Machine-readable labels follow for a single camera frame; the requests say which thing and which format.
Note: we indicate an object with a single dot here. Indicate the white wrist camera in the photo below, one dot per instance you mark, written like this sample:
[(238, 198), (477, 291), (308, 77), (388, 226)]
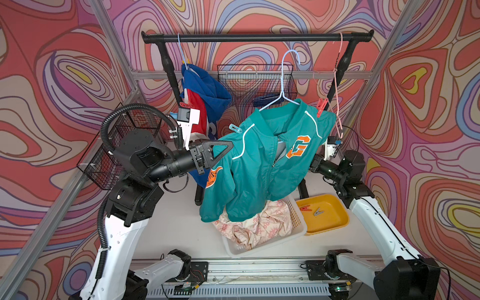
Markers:
[(186, 119), (331, 147)]

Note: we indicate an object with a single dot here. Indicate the pink patterned kids jacket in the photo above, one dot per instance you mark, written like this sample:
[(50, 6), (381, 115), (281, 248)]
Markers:
[(272, 222)]

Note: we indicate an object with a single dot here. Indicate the white perforated plastic basket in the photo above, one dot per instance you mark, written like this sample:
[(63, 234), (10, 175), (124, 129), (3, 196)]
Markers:
[(299, 229)]

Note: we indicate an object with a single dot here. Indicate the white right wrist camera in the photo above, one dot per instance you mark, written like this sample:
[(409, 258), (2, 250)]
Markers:
[(331, 147)]

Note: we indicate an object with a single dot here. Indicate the black wire basket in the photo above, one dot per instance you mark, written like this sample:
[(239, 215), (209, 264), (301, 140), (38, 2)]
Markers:
[(247, 81), (104, 167)]

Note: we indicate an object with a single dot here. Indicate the black wire basket left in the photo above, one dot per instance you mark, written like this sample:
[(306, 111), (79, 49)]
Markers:
[(104, 167)]

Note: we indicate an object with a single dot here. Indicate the black clothes rack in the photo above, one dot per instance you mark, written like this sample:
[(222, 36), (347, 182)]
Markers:
[(258, 37)]

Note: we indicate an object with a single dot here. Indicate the red clothespin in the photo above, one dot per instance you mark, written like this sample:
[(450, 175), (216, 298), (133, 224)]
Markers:
[(321, 106), (305, 208)]

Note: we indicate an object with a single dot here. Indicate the green kids jacket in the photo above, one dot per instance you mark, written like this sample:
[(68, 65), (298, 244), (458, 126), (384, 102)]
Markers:
[(270, 157)]

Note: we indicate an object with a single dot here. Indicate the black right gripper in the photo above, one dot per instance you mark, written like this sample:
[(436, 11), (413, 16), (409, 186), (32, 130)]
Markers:
[(319, 159)]

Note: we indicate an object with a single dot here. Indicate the black wire basket back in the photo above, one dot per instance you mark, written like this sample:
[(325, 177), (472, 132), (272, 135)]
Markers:
[(247, 81)]

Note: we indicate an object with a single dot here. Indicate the yellow plastic tray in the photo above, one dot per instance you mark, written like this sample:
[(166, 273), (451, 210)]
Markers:
[(334, 217)]

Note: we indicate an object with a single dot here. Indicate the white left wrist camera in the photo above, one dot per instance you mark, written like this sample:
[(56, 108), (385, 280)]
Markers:
[(186, 119)]

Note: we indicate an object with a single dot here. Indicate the grey clothespin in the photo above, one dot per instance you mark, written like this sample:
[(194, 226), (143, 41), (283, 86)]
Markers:
[(318, 212)]

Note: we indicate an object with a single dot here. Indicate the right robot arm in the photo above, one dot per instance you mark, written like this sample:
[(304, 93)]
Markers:
[(407, 274)]

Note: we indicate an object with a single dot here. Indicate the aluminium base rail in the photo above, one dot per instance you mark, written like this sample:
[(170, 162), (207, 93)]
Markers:
[(271, 278)]

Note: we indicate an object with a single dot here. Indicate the blue object in back basket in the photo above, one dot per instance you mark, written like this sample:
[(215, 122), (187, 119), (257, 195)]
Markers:
[(261, 101)]

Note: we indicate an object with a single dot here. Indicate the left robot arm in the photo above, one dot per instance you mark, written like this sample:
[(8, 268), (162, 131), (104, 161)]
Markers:
[(127, 209)]

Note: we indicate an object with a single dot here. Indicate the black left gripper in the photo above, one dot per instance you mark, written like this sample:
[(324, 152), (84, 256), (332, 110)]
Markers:
[(201, 160)]

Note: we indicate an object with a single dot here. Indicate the blue red white jacket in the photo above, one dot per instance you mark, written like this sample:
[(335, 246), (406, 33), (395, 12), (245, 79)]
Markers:
[(203, 92)]

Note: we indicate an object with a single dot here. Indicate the light blue hanger green jacket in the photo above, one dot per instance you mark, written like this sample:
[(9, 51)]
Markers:
[(282, 95)]

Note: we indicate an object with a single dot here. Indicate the light blue clothespin green jacket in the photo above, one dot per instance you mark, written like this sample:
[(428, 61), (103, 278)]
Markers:
[(235, 129)]

